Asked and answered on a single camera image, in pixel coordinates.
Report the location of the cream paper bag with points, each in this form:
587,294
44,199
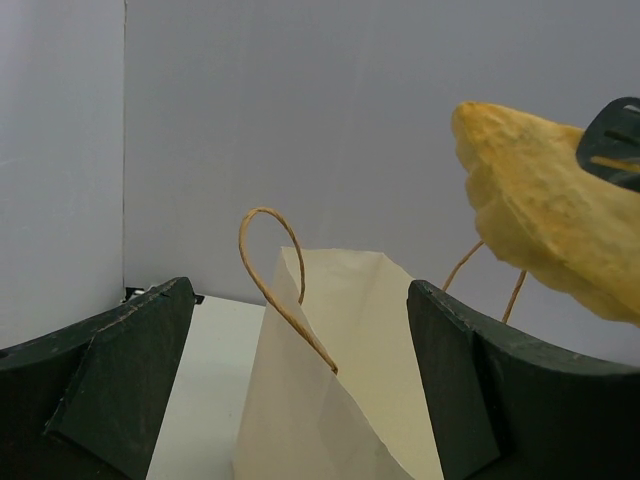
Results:
335,390

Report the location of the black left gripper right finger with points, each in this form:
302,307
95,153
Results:
506,405

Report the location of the metal serving tongs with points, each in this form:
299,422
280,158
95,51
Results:
609,147

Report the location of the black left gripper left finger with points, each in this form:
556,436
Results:
88,401

